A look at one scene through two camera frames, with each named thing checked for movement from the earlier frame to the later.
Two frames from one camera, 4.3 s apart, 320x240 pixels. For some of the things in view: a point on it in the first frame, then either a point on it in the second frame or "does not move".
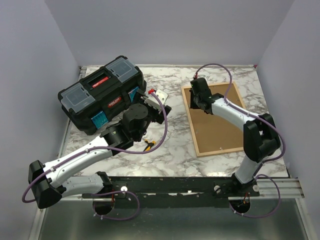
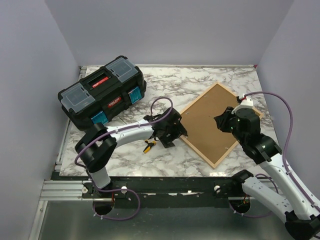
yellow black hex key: [150, 144] does not move
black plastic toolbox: [99, 101] does not move
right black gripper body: [194, 100] → [228, 124]
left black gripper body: [153, 114] → [172, 133]
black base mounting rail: [169, 192] does not move
